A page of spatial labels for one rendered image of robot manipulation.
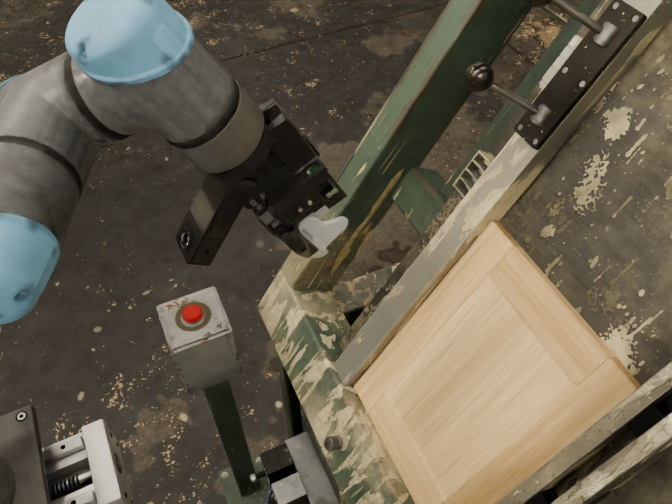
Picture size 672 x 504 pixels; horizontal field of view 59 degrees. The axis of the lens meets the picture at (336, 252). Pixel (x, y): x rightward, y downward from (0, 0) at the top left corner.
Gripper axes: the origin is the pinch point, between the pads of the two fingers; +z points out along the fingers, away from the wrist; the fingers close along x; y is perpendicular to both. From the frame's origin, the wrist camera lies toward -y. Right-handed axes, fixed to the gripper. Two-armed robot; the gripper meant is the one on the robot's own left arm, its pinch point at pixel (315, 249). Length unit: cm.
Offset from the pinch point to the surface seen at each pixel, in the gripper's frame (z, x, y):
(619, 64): 11.4, 4.3, 43.4
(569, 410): 28.9, -23.1, 13.2
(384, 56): 184, 224, 55
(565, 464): 25.3, -28.8, 8.9
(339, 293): 58, 30, -11
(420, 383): 38.4, -5.4, -3.0
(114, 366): 99, 86, -103
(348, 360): 41.0, 6.6, -12.5
